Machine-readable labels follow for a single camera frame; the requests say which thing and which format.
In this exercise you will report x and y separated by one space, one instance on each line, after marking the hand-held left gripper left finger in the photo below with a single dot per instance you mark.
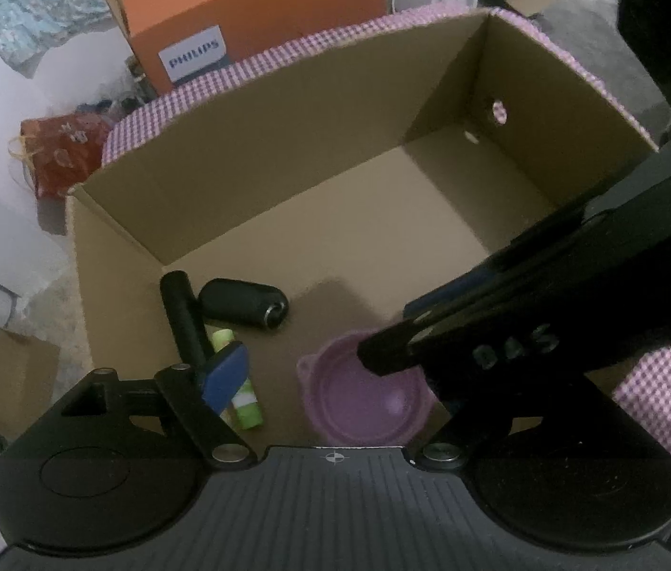
225 378

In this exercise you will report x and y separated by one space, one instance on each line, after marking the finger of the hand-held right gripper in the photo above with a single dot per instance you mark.
389 351
460 294

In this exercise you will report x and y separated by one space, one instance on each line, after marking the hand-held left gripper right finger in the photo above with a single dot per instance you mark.
442 455

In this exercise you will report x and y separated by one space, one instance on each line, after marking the green lip balm tube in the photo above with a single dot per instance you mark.
249 410

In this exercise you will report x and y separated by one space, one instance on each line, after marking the purple plastic lid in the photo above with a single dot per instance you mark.
347 392

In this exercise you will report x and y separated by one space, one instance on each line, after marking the black lipstick tube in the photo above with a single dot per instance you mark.
183 315

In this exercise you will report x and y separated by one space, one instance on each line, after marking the black oval case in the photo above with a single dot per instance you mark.
240 303

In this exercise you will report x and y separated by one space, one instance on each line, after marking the brown cardboard box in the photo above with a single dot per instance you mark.
311 220

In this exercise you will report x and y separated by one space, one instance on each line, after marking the purple checked tablecloth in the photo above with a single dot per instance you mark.
656 404

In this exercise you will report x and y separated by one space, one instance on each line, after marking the small cardboard box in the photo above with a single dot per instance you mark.
20 380

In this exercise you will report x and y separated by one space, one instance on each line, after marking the red patterned bag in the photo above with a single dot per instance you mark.
62 154

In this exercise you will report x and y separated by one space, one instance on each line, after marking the brown cardboard piece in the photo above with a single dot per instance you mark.
528 3

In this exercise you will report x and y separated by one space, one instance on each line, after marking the orange product box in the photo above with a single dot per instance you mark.
252 12

